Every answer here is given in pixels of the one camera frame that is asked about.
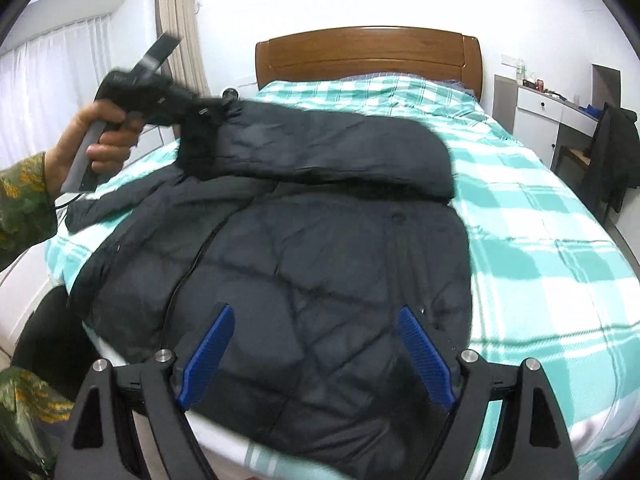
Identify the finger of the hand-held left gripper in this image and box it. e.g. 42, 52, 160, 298
192, 96, 237, 117

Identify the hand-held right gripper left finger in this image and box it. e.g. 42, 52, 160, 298
57, 302, 236, 480

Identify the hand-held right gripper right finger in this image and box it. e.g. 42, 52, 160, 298
397, 305, 581, 480

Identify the black padded jacket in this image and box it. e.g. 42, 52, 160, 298
65, 97, 473, 480

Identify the person's left forearm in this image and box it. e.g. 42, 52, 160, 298
0, 152, 58, 271

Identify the person's left hand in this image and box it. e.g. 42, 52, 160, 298
42, 100, 144, 186

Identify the beige curtain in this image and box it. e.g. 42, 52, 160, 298
155, 0, 211, 138

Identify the white sheer curtain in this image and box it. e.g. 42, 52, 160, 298
0, 14, 122, 161

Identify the green plaid bedsheet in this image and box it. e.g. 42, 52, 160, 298
42, 77, 633, 480

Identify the dark cloth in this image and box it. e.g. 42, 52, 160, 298
10, 284, 103, 401

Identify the wooden headboard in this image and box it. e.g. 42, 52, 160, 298
255, 26, 483, 103

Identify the green floral garment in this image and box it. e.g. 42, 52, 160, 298
0, 366, 76, 468

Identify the blue plaid pillow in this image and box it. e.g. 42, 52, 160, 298
345, 72, 477, 97

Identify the wooden chair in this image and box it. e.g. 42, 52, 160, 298
552, 145, 596, 186

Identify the white desk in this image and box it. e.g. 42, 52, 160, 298
492, 64, 621, 173

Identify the black bag on floor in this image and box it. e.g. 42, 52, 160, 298
582, 102, 640, 216

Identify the black cable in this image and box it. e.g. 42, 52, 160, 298
52, 192, 96, 211

